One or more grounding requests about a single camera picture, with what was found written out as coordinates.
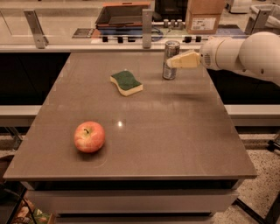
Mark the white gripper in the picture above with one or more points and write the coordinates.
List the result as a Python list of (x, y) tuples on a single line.
[(207, 55)]

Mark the silver redbull can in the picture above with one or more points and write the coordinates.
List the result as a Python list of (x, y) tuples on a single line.
[(171, 49)]

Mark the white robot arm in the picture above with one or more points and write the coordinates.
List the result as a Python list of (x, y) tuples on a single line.
[(256, 56)]

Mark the red apple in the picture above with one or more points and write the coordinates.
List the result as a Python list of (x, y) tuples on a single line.
[(89, 137)]

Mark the cardboard box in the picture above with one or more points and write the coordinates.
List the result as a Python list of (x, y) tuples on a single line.
[(203, 16)]

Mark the green yellow sponge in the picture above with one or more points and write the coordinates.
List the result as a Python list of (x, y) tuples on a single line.
[(126, 83)]

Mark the dark open tray bin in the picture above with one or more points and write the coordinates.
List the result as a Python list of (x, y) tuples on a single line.
[(122, 14)]

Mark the grey table drawer front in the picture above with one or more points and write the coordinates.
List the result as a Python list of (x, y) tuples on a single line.
[(133, 201)]

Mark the snack bags in bin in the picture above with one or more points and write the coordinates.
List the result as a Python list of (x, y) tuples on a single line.
[(29, 214)]

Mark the middle metal glass bracket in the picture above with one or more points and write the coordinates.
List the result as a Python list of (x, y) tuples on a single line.
[(146, 27)]

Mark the metal glass bracket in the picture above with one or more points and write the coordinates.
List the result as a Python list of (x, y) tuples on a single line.
[(258, 24), (146, 27), (39, 37)]

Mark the right metal glass bracket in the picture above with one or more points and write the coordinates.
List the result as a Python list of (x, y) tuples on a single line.
[(258, 24)]

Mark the left metal glass bracket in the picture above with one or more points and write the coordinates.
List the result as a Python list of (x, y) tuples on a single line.
[(39, 37)]

